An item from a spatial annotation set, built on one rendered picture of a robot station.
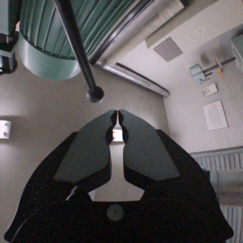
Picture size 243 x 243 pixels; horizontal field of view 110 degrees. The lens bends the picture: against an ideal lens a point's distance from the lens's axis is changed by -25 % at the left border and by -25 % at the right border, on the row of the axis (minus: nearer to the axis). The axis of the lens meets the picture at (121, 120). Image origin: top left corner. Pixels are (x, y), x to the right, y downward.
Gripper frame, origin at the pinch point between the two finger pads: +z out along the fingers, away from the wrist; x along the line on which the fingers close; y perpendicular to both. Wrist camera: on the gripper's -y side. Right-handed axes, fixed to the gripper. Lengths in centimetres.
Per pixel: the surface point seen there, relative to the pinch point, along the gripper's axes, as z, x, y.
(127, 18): 152, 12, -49
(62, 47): 10.6, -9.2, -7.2
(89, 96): 9.7, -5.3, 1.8
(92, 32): 11.4, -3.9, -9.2
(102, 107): 154, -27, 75
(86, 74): 6.3, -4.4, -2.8
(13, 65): 21.4, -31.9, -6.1
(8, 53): 15.1, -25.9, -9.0
